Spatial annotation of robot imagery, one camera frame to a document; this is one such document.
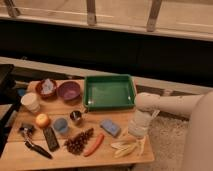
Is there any purple bowl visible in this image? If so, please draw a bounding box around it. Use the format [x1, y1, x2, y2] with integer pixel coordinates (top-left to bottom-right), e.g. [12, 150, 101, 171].
[57, 81, 81, 101]

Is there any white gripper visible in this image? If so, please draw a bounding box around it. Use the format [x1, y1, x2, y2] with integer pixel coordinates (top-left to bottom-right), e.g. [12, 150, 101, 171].
[121, 110, 152, 156]

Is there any red bowl with plastic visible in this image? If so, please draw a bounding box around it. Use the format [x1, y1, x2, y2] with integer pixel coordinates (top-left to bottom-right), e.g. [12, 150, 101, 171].
[35, 78, 57, 99]

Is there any small metal cup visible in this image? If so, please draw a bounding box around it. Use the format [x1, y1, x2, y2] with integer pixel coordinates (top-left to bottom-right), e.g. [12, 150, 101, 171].
[70, 110, 83, 126]

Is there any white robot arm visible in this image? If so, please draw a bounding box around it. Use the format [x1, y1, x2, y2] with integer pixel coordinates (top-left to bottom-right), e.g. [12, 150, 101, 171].
[126, 91, 213, 171]

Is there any black handled can opener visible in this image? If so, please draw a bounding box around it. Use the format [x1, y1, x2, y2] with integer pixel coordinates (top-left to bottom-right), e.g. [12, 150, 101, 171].
[19, 123, 52, 159]

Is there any white paper cup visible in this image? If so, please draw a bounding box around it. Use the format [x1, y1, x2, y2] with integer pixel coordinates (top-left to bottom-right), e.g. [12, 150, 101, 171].
[21, 92, 40, 113]

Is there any black remote control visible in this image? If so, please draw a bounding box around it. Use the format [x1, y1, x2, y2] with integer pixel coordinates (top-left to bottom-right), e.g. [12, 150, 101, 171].
[43, 127, 59, 152]

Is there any blue plastic cup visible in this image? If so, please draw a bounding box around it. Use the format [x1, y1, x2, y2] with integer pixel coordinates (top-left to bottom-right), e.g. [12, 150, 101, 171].
[53, 118, 69, 134]

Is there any blue sponge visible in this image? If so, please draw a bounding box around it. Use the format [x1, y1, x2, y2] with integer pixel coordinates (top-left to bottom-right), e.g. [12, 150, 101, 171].
[100, 119, 121, 137]

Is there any green plastic tray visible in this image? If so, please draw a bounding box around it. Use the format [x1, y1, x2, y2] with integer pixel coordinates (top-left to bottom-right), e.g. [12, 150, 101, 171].
[83, 75, 136, 111]

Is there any brown grape bunch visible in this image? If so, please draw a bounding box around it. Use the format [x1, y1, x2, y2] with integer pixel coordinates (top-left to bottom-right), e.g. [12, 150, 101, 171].
[64, 128, 94, 155]

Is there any orange apple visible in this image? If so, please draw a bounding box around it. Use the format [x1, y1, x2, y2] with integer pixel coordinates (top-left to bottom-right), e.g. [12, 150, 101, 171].
[35, 113, 50, 128]

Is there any orange carrot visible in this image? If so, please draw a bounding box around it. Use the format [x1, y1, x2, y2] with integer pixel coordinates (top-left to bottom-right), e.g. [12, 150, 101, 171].
[83, 133, 105, 157]

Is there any peeled yellow banana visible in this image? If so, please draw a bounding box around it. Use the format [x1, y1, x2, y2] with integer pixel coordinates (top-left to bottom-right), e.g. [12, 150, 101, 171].
[110, 141, 137, 158]

